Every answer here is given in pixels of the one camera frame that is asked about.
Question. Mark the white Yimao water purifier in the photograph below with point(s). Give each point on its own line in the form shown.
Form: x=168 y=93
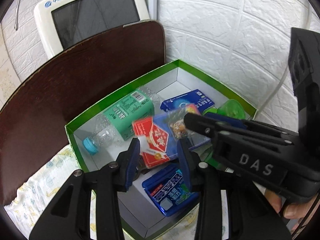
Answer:
x=63 y=23

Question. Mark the green mosquito liquid bottle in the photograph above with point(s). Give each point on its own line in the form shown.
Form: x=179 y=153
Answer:
x=231 y=108

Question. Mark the blue medicine box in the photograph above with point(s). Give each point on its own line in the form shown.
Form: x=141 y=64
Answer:
x=196 y=97

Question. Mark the clear water bottle green label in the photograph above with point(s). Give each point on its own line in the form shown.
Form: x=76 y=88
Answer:
x=114 y=124

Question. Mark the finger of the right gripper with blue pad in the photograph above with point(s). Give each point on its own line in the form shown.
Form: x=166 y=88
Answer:
x=205 y=127

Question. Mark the dark metal clip bundle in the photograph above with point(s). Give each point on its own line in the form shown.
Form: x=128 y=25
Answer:
x=140 y=170

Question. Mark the person right hand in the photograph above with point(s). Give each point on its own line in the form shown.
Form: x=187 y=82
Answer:
x=292 y=211

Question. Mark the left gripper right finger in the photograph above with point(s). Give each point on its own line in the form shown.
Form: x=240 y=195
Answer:
x=231 y=206

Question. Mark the tiger playing card box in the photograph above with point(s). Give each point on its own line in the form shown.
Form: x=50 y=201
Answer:
x=160 y=133

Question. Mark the green cardboard box tray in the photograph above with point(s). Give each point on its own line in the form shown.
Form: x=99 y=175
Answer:
x=140 y=218

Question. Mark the dark brown wooden board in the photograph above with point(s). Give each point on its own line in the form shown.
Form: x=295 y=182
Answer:
x=33 y=119

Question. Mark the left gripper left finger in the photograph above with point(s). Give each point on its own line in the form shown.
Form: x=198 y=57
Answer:
x=68 y=213

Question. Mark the blue gum container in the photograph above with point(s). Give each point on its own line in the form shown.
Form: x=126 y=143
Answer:
x=167 y=190

